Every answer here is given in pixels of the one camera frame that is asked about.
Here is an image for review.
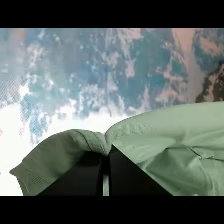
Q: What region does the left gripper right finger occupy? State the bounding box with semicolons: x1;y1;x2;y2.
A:
108;144;173;197

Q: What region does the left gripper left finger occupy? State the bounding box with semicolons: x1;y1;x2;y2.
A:
37;150;104;197

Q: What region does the pale green garment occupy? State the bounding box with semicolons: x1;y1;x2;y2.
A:
9;101;224;197

